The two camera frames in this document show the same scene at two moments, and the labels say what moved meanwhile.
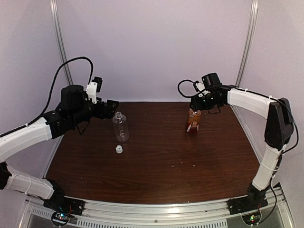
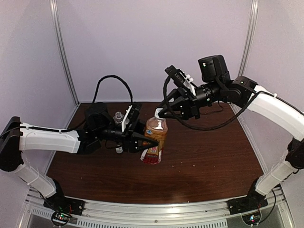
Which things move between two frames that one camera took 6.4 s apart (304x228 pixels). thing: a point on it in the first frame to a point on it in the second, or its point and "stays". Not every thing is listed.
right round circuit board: x=252 y=219 stays
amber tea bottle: x=194 y=121 to x=156 y=129
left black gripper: x=109 y=111 to x=130 y=136
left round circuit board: x=60 y=218 stays
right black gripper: x=197 y=105 to x=187 y=104
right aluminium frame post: x=249 y=43 stays
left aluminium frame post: x=56 y=13 stays
